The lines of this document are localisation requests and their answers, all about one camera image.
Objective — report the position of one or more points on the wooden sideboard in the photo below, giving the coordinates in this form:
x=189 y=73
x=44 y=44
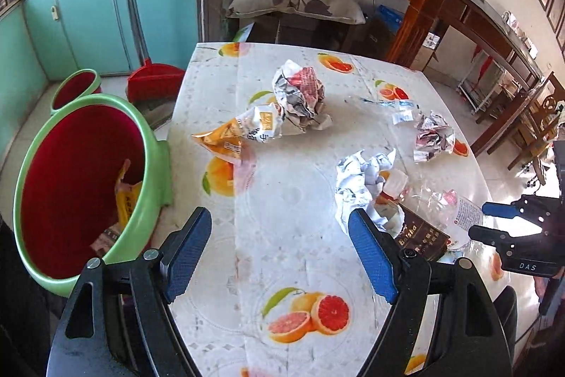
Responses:
x=441 y=15

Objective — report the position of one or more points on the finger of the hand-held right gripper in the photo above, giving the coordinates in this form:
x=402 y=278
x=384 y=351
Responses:
x=499 y=210
x=485 y=234

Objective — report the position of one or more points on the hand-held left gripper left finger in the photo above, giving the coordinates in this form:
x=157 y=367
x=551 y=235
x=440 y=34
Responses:
x=190 y=253

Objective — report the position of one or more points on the small crumpled newspaper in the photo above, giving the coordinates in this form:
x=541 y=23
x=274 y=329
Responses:
x=435 y=138

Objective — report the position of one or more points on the clear crushed plastic bottle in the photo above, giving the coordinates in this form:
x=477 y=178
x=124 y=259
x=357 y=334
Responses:
x=459 y=211

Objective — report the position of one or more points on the large red bin green rim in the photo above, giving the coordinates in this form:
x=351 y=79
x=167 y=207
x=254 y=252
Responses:
x=88 y=165

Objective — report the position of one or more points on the brown cardboard box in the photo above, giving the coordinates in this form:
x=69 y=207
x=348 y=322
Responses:
x=419 y=238

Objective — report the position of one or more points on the teal glass cabinet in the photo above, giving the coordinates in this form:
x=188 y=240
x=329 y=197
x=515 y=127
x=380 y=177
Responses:
x=88 y=19

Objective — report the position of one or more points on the green and white box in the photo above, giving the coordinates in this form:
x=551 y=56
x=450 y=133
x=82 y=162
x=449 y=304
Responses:
x=242 y=33

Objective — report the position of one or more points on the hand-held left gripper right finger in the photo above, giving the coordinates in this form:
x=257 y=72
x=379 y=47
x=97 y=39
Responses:
x=370 y=253

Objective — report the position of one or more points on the orange packet in bin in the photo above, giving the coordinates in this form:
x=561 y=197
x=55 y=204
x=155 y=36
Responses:
x=128 y=196

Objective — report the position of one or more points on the white cabinet latch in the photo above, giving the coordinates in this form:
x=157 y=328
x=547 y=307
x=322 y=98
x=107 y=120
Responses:
x=54 y=13

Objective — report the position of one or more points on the red broom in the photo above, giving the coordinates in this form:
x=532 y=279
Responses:
x=154 y=81

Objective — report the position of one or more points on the crumpled white paper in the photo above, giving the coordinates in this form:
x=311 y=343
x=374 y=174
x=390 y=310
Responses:
x=357 y=182

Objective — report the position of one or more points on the crumpled printed wrapper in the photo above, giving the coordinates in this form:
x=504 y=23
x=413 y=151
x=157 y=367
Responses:
x=106 y=240

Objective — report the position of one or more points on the fruit print tablecloth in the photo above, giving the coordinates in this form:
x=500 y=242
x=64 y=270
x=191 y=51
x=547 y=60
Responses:
x=287 y=200

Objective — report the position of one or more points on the blue cardboard box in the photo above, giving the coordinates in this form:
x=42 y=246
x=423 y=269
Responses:
x=390 y=15

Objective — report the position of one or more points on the small red bucket green rim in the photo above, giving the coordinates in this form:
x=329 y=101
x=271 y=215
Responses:
x=77 y=87

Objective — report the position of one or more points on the light floral pillow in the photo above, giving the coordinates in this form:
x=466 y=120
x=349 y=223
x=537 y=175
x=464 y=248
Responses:
x=300 y=1

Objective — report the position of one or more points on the orange snack packet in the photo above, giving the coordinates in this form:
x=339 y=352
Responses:
x=234 y=132

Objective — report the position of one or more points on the large newspaper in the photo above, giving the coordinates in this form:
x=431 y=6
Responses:
x=300 y=94

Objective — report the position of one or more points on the white paper scrap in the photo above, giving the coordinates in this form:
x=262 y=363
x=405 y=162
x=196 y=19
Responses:
x=395 y=182

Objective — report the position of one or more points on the wooden chair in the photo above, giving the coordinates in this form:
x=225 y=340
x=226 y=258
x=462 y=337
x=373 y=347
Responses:
x=536 y=125

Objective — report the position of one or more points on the clear plastic wrapper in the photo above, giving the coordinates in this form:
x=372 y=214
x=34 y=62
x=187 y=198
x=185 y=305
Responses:
x=397 y=108

